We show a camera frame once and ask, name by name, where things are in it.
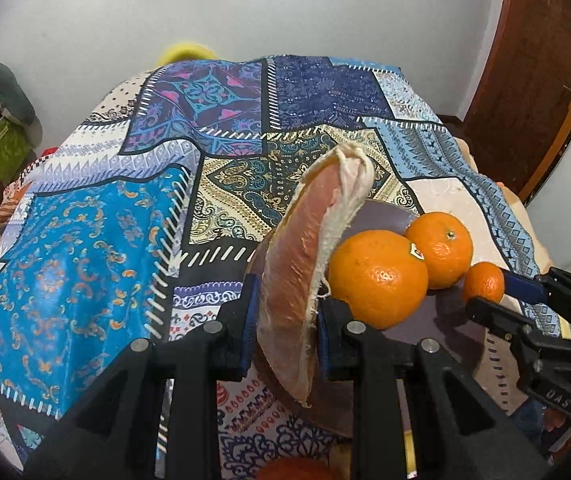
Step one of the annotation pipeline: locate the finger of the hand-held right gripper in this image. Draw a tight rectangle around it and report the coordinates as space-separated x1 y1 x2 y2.
467 297 546 356
501 267 571 321

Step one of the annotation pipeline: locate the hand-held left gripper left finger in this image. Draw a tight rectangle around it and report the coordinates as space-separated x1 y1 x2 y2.
25 274 262 480

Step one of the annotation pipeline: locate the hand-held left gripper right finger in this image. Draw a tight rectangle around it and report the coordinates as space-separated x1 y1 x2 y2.
315 296 557 480

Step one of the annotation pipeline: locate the small mandarin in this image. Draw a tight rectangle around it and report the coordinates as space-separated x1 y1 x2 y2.
462 262 506 306

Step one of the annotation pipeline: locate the grey round plate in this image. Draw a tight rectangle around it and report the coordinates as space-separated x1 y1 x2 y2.
246 199 519 440

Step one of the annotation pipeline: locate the peeled pink pomelo segment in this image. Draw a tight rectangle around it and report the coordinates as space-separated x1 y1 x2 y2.
256 141 377 408

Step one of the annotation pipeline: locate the large orange with sticker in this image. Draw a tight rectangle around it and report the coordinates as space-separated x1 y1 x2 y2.
327 229 429 331

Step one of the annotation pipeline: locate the medium orange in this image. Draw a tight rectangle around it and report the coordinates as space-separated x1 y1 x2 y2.
404 212 474 290

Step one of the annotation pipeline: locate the patchwork patterned blanket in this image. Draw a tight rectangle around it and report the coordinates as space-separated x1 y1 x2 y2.
0 55 555 480

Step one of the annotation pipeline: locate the brown wooden door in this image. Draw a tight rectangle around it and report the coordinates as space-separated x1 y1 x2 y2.
462 0 571 202

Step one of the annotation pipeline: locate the yellow plush object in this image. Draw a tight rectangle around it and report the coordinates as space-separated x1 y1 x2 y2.
158 42 219 66

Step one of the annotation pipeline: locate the grey cushion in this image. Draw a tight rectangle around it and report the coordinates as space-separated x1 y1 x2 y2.
0 61 44 147

